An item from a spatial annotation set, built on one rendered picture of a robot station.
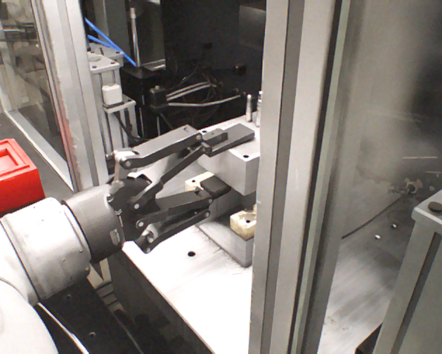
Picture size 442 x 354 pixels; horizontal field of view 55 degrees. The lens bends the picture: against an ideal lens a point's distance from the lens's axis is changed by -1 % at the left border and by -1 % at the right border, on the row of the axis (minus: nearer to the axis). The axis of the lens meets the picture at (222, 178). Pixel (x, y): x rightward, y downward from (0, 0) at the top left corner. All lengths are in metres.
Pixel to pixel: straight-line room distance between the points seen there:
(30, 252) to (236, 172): 0.24
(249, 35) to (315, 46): 0.31
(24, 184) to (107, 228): 0.30
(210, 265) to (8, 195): 0.33
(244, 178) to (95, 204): 0.17
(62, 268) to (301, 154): 0.26
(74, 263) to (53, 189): 0.33
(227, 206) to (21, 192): 0.32
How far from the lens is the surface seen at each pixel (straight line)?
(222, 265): 0.56
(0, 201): 0.71
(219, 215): 0.63
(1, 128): 1.00
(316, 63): 0.22
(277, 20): 0.23
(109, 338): 0.79
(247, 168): 0.49
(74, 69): 0.60
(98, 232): 0.43
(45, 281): 0.42
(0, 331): 0.28
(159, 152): 0.45
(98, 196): 0.44
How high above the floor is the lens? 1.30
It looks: 33 degrees down
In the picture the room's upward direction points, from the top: straight up
